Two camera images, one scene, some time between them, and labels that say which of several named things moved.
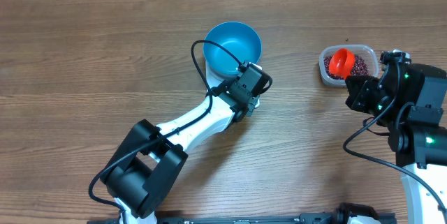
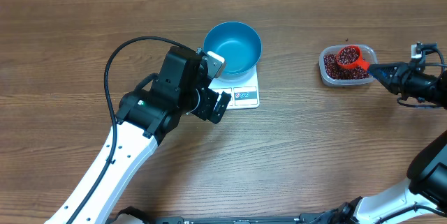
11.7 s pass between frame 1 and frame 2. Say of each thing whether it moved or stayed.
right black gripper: moved
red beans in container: stayed
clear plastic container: stayed
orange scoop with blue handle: moved
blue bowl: stayed
